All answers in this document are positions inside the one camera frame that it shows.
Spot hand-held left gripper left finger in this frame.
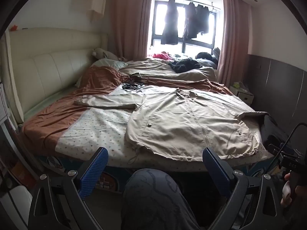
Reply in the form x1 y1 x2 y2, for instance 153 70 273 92
28 147 109 230

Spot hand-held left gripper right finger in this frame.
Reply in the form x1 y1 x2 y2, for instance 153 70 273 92
203 147 281 230

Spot beige jacket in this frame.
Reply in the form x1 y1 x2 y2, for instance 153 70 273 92
74 88 269 161

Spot black clothes pile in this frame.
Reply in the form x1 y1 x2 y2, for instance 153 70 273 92
168 59 203 73

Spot metal clothes rod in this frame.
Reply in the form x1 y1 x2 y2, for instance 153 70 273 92
156 0 220 11

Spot person's right hand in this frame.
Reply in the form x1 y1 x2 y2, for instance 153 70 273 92
280 172 307 208

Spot printed bed base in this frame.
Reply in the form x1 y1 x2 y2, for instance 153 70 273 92
40 154 283 193

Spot white floral bed sheet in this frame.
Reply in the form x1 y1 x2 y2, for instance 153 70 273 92
56 84 275 172

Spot person's patterned trouser leg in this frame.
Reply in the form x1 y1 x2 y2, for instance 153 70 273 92
121 169 201 230

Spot brown blanket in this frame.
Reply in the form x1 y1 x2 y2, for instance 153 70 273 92
22 66 234 152

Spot white nightstand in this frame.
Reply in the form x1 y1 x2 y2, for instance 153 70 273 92
229 85 255 104

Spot pale pillow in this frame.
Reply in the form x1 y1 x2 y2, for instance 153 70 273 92
75 58 129 88

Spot cream padded headboard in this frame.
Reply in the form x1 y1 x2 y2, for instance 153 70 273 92
5 27 108 124

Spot grey cushion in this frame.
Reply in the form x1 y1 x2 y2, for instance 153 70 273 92
212 47 221 64

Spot beige stuffed toy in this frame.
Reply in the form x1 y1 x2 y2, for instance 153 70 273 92
92 48 127 62

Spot red cloth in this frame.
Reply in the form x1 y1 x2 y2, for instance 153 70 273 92
153 51 172 60

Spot pink curtain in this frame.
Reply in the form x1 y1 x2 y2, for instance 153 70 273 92
217 0 251 88
107 0 155 61

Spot dark framed window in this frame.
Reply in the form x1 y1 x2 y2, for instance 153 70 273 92
151 0 219 55

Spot dark hanging jacket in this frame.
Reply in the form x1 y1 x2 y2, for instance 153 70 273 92
195 3 210 36
183 2 198 41

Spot long dark hanging coat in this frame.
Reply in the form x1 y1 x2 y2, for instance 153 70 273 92
161 0 179 45

